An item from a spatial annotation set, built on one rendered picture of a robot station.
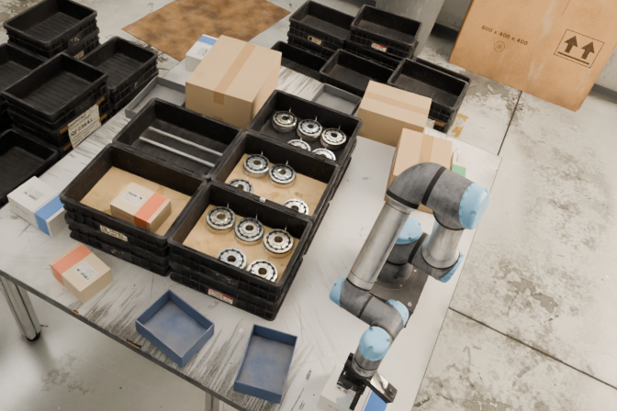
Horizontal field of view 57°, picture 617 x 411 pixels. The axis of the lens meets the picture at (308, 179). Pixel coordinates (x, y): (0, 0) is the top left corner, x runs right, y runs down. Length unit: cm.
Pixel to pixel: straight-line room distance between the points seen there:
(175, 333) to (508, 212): 228
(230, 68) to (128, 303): 112
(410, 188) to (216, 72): 129
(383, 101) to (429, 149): 34
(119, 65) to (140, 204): 158
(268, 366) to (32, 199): 102
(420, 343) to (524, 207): 182
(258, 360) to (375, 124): 120
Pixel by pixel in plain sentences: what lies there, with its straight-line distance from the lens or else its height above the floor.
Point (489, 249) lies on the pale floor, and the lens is 339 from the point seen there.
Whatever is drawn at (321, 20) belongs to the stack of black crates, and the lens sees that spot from 403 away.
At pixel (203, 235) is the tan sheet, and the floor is 83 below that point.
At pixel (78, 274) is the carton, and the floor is 77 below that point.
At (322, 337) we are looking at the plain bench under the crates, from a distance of 200.
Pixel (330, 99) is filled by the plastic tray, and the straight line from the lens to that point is 282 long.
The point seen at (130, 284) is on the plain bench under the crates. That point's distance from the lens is 208.
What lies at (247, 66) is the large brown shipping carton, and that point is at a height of 90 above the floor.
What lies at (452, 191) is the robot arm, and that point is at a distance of 151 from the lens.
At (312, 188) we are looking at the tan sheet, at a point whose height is 83.
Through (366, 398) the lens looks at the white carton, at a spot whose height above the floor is 79.
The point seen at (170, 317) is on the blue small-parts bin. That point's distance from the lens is 200.
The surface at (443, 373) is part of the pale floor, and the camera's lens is 288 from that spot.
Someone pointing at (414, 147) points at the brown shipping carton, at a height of 86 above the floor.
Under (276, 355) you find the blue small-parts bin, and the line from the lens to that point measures 194.
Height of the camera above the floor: 244
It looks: 46 degrees down
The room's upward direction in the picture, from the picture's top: 12 degrees clockwise
